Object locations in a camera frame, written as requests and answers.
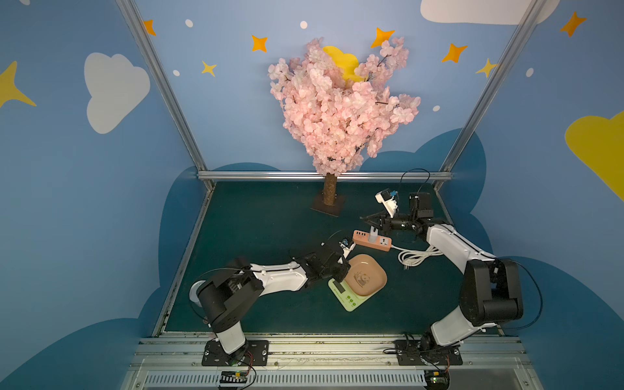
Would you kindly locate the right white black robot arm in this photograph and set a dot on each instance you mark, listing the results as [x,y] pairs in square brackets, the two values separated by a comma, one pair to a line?
[491,290]

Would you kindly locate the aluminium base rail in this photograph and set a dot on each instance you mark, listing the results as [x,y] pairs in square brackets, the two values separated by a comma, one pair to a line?
[349,361]

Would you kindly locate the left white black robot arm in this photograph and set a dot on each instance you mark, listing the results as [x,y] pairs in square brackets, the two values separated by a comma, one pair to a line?
[229,292]

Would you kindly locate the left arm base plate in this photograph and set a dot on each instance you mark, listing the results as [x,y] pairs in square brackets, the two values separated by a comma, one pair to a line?
[252,353]

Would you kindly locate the pink square plate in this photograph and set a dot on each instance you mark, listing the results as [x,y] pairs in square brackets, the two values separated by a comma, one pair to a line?
[365,277]

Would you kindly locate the orange power strip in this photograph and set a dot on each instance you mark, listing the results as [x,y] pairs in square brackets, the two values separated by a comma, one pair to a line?
[361,238]

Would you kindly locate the pink cherry blossom tree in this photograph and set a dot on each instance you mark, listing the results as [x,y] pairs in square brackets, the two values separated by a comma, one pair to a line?
[340,121]

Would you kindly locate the grey tape roll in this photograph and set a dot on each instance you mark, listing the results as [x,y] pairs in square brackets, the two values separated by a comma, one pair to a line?
[193,293]

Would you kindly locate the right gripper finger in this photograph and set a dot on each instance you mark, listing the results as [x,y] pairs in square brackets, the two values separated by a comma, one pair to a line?
[378,226]
[373,218]

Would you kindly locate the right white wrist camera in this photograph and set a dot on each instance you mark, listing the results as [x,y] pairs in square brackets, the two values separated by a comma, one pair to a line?
[388,198]

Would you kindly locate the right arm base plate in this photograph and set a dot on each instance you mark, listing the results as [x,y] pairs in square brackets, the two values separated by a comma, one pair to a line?
[409,353]

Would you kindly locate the green electronic scale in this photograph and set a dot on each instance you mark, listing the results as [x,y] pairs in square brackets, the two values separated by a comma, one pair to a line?
[349,300]

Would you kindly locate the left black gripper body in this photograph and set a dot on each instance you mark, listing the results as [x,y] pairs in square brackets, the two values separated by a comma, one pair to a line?
[336,252]

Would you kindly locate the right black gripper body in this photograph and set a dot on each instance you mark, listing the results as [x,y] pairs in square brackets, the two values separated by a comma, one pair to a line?
[386,222]

